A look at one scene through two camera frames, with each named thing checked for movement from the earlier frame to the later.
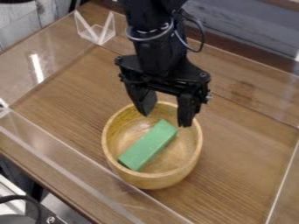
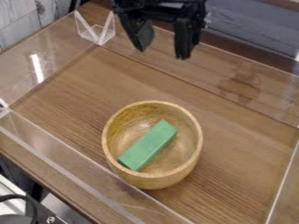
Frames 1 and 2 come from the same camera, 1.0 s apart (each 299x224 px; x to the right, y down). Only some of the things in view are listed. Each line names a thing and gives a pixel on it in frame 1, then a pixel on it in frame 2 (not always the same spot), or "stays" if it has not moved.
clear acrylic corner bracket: x=96 y=33 stays
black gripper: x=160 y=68 to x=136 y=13
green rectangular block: x=144 y=147 stays
